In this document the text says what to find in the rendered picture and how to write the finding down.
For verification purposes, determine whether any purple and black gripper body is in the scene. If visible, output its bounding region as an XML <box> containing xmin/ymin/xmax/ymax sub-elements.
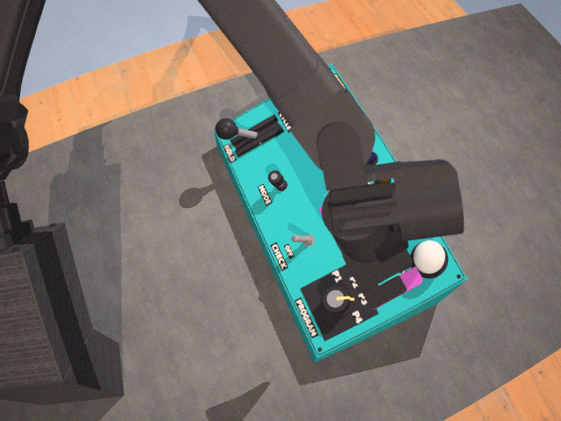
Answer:
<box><xmin>335</xmin><ymin>226</ymin><xmax>413</xmax><ymax>309</ymax></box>

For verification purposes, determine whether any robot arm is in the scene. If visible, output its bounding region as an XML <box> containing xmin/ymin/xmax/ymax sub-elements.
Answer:
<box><xmin>0</xmin><ymin>0</ymin><xmax>464</xmax><ymax>262</ymax></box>

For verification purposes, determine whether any teal control console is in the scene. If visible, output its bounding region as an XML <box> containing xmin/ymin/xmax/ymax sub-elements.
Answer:
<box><xmin>214</xmin><ymin>98</ymin><xmax>467</xmax><ymax>360</ymax></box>

